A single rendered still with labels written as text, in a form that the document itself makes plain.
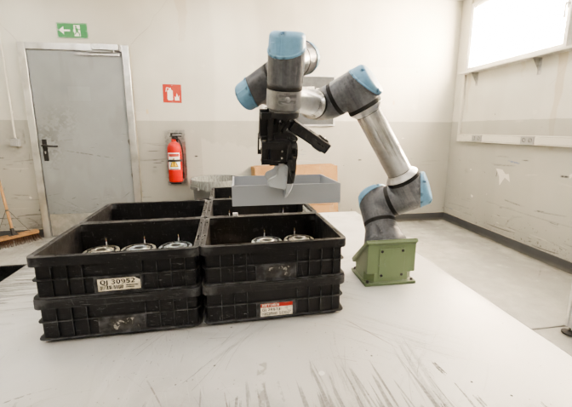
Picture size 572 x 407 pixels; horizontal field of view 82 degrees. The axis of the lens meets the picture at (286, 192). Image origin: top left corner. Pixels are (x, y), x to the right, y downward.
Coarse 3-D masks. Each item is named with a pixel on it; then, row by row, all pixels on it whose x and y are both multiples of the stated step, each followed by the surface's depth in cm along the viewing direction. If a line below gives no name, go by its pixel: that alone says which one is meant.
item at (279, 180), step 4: (284, 164) 76; (280, 168) 76; (284, 168) 76; (280, 172) 76; (284, 172) 76; (276, 176) 76; (280, 176) 77; (284, 176) 77; (268, 180) 77; (272, 180) 77; (276, 180) 77; (280, 180) 77; (284, 180) 77; (268, 184) 77; (272, 184) 77; (276, 184) 77; (280, 184) 78; (284, 184) 78; (288, 184) 77; (292, 184) 77; (280, 188) 78; (284, 188) 78; (288, 188) 78; (284, 192) 80; (288, 192) 79; (284, 196) 80
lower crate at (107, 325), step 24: (192, 288) 86; (48, 312) 82; (72, 312) 83; (96, 312) 84; (120, 312) 85; (144, 312) 86; (168, 312) 87; (192, 312) 88; (48, 336) 83; (72, 336) 83
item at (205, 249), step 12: (228, 216) 114; (240, 216) 114; (252, 216) 115; (264, 216) 116; (276, 216) 116; (204, 228) 101; (204, 240) 90; (288, 240) 90; (300, 240) 90; (312, 240) 90; (324, 240) 90; (336, 240) 91; (204, 252) 85; (216, 252) 85; (228, 252) 86; (240, 252) 87; (252, 252) 87
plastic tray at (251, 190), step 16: (240, 176) 99; (256, 176) 99; (304, 176) 101; (320, 176) 102; (240, 192) 80; (256, 192) 80; (272, 192) 81; (304, 192) 82; (320, 192) 83; (336, 192) 83
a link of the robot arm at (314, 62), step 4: (308, 44) 73; (312, 44) 75; (308, 48) 71; (312, 48) 74; (316, 48) 77; (308, 52) 70; (312, 52) 73; (316, 52) 75; (312, 56) 72; (316, 56) 75; (312, 60) 73; (316, 60) 75; (312, 64) 74; (316, 64) 76; (308, 68) 72; (312, 68) 76; (308, 72) 76; (304, 76) 78
